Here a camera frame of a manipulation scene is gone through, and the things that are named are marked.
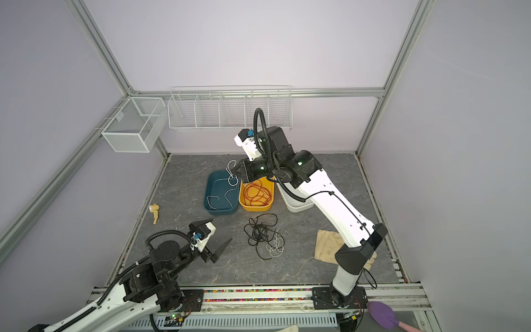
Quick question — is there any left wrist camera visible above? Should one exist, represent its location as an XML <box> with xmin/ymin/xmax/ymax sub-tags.
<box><xmin>192</xmin><ymin>222</ymin><xmax>216</xmax><ymax>248</ymax></box>

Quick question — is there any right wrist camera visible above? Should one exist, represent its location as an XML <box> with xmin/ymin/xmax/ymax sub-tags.
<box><xmin>234</xmin><ymin>129</ymin><xmax>262</xmax><ymax>161</ymax></box>

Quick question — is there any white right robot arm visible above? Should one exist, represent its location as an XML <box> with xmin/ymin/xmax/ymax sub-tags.
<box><xmin>232</xmin><ymin>108</ymin><xmax>388</xmax><ymax>308</ymax></box>

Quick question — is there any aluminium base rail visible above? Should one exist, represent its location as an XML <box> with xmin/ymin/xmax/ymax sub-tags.
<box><xmin>86</xmin><ymin>283</ymin><xmax>432</xmax><ymax>332</ymax></box>

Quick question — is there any yellow plastic tub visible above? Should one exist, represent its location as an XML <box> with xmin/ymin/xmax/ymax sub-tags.
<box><xmin>239</xmin><ymin>177</ymin><xmax>275</xmax><ymax>212</ymax></box>

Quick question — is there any white wire shelf basket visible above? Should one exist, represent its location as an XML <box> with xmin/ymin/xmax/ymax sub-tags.
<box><xmin>167</xmin><ymin>85</ymin><xmax>293</xmax><ymax>130</ymax></box>

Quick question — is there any beige work glove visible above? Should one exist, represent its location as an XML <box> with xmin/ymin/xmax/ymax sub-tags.
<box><xmin>314</xmin><ymin>229</ymin><xmax>378</xmax><ymax>271</ymax></box>

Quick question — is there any teal plastic tub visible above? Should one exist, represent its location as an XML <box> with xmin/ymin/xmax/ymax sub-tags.
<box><xmin>203</xmin><ymin>170</ymin><xmax>240</xmax><ymax>216</ymax></box>

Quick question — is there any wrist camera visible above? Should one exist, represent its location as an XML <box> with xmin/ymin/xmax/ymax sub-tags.
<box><xmin>192</xmin><ymin>222</ymin><xmax>216</xmax><ymax>248</ymax></box>
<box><xmin>234</xmin><ymin>129</ymin><xmax>262</xmax><ymax>161</ymax></box>

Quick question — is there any red cable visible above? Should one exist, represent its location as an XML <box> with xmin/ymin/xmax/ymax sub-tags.
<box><xmin>242</xmin><ymin>179</ymin><xmax>273</xmax><ymax>207</ymax></box>

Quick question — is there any black cable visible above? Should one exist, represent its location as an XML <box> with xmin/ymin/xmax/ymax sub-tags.
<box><xmin>243</xmin><ymin>213</ymin><xmax>286</xmax><ymax>261</ymax></box>

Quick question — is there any white mesh box basket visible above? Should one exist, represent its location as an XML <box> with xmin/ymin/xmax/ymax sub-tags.
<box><xmin>102</xmin><ymin>97</ymin><xmax>168</xmax><ymax>153</ymax></box>

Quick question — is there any white cable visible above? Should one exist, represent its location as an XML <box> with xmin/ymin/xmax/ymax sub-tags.
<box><xmin>225</xmin><ymin>160</ymin><xmax>239</xmax><ymax>188</ymax></box>
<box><xmin>206</xmin><ymin>176</ymin><xmax>238</xmax><ymax>212</ymax></box>

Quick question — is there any white plastic tub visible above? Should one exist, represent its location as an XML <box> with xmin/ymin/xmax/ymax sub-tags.
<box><xmin>277</xmin><ymin>184</ymin><xmax>315</xmax><ymax>213</ymax></box>

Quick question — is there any yellow toy figure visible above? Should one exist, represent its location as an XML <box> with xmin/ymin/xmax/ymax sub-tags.
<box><xmin>149</xmin><ymin>204</ymin><xmax>160</xmax><ymax>225</ymax></box>

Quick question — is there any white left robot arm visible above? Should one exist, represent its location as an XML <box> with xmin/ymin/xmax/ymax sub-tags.
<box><xmin>32</xmin><ymin>219</ymin><xmax>230</xmax><ymax>331</ymax></box>

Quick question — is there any purple silicone spatula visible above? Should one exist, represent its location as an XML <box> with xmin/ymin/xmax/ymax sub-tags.
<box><xmin>366</xmin><ymin>301</ymin><xmax>422</xmax><ymax>332</ymax></box>

